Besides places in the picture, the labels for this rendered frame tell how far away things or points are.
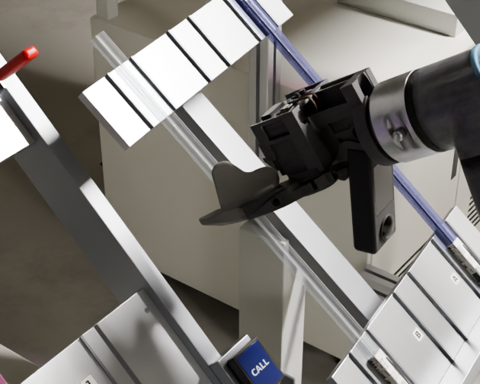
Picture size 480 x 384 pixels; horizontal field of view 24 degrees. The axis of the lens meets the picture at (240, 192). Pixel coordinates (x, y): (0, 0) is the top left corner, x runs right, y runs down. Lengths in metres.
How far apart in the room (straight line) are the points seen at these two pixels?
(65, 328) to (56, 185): 1.26
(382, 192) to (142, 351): 0.28
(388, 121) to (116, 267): 0.33
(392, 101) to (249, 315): 0.46
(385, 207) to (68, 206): 0.32
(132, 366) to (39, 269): 1.47
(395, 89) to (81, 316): 1.54
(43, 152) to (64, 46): 2.36
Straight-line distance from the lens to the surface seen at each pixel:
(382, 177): 1.03
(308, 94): 1.02
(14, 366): 1.38
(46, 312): 2.42
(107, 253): 1.12
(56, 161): 1.11
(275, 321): 1.31
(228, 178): 1.04
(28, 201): 2.76
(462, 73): 0.91
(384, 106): 0.95
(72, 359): 1.05
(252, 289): 1.30
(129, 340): 1.09
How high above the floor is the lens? 1.55
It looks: 34 degrees down
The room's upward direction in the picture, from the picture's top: straight up
